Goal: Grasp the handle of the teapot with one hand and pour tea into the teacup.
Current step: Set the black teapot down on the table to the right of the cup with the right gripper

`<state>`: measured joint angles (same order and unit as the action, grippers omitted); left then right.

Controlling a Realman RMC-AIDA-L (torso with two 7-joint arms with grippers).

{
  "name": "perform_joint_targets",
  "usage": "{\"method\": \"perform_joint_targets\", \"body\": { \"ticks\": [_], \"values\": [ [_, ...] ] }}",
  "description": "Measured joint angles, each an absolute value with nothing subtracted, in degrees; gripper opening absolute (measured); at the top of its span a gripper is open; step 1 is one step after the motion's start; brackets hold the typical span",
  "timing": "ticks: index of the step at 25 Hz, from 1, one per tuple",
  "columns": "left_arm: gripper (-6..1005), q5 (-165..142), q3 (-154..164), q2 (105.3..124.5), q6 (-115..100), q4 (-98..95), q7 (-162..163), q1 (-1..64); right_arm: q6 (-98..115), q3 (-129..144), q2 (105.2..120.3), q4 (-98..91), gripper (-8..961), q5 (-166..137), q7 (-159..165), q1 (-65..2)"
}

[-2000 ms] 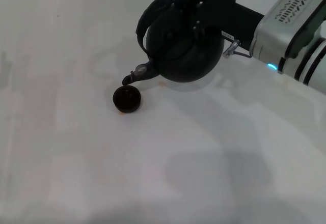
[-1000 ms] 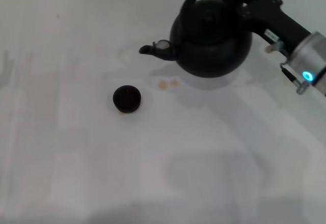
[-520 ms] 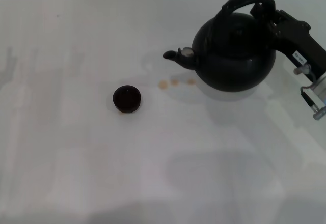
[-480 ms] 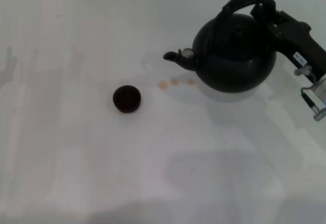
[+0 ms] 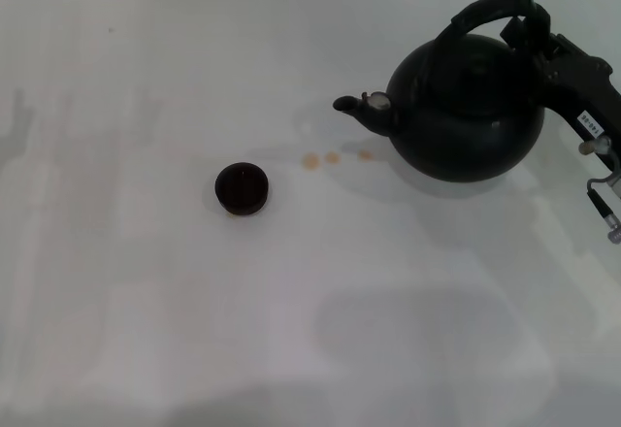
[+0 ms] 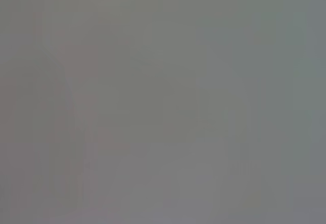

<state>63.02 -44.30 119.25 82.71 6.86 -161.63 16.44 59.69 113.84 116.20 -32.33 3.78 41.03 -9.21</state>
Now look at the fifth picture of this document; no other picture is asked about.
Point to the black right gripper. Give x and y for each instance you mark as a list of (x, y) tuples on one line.
[(587, 92)]

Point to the black round teapot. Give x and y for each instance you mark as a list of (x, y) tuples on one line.
[(466, 121)]

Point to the small dark teacup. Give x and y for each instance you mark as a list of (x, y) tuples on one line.
[(242, 187)]

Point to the brown tea drop stain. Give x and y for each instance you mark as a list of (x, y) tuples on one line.
[(310, 160)]

